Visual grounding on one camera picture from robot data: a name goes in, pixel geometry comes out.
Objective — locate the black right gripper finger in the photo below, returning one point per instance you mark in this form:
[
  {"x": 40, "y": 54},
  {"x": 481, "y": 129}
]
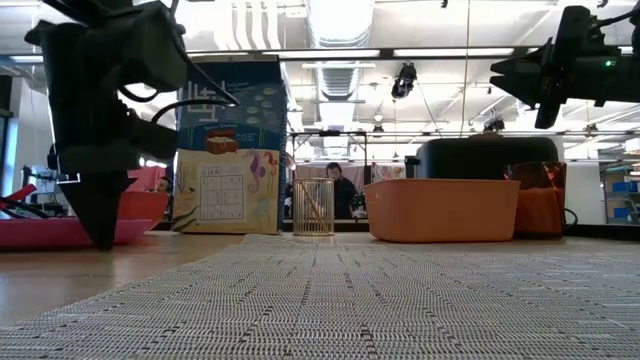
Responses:
[
  {"x": 527, "y": 87},
  {"x": 530, "y": 65}
]

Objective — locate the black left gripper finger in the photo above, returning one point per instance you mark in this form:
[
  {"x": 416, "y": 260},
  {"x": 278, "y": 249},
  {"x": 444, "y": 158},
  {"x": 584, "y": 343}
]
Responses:
[
  {"x": 87, "y": 210},
  {"x": 111, "y": 200}
]

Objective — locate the pink plastic plate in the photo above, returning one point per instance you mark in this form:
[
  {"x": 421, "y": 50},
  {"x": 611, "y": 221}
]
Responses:
[{"x": 35, "y": 232}]

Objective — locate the orange faceted juice glass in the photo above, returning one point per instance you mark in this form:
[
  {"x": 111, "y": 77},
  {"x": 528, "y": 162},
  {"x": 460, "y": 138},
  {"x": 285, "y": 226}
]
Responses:
[{"x": 542, "y": 200}]

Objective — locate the blue cereal box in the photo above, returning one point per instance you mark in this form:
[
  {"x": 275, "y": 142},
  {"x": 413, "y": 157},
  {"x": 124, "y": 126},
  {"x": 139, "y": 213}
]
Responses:
[{"x": 235, "y": 125}]

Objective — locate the orange rectangular plastic bin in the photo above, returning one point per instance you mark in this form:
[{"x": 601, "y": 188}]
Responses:
[{"x": 440, "y": 210}]

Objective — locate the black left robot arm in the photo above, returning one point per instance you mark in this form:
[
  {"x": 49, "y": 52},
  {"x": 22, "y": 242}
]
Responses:
[{"x": 75, "y": 6}]

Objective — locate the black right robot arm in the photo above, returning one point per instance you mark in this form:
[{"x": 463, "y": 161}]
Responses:
[{"x": 631, "y": 75}]

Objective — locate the person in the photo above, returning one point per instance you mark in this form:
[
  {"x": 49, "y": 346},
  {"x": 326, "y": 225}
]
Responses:
[
  {"x": 164, "y": 185},
  {"x": 344, "y": 192}
]

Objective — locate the red bar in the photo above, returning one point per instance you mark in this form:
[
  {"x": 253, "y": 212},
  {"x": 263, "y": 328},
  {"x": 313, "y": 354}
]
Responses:
[{"x": 20, "y": 194}]

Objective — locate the black toaster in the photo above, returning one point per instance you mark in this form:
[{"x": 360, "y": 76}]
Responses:
[{"x": 485, "y": 157}]

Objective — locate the shelf with blue bins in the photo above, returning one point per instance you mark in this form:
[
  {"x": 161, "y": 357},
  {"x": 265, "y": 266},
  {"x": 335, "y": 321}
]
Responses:
[{"x": 620, "y": 200}]

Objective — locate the black rig crossbar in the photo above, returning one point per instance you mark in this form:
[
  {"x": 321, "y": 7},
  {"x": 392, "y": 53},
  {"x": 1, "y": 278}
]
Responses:
[{"x": 386, "y": 52}]

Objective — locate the grey woven placemat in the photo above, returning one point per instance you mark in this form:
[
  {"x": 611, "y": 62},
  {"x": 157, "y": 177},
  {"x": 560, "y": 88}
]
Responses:
[{"x": 350, "y": 300}]

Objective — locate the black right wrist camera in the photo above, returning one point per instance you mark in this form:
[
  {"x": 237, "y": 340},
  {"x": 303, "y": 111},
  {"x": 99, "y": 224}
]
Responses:
[{"x": 572, "y": 27}]

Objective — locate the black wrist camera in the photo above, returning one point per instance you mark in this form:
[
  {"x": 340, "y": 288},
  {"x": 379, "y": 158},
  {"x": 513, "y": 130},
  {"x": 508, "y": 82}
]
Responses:
[
  {"x": 572, "y": 27},
  {"x": 155, "y": 45}
]

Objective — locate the black ceiling-hung camera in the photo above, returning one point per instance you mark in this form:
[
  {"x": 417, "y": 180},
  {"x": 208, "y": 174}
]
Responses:
[{"x": 494, "y": 125}]

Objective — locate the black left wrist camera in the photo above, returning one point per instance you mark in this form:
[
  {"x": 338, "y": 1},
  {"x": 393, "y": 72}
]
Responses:
[{"x": 155, "y": 45}]

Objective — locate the black rig-mounted camera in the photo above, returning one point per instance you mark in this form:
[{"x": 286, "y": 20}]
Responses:
[{"x": 404, "y": 80}]

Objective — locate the black background rig frame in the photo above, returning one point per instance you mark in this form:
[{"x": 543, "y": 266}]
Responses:
[{"x": 330, "y": 133}]

